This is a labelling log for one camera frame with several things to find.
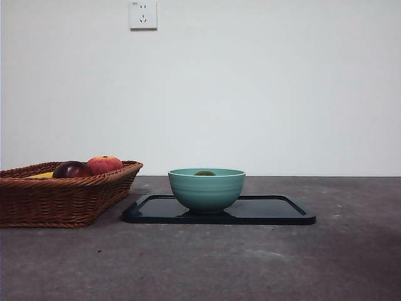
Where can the green avocado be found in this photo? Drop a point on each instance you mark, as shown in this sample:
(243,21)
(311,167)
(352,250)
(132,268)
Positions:
(204,172)

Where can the teal bowl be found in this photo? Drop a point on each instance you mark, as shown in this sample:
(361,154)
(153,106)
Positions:
(206,194)

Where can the red peach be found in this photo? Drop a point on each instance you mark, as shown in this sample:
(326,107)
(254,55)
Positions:
(105,164)

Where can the black rectangular tray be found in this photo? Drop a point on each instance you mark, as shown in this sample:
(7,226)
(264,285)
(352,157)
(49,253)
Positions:
(275,214)

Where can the dark purple plum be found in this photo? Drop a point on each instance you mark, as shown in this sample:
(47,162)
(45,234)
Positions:
(71,170)

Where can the yellow banana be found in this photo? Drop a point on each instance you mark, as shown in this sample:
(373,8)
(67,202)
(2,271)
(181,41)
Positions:
(40,175)

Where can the brown wicker basket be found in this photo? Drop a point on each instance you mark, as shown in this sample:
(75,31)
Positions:
(47,203)

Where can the white wall socket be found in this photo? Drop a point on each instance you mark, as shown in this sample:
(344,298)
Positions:
(143,15)

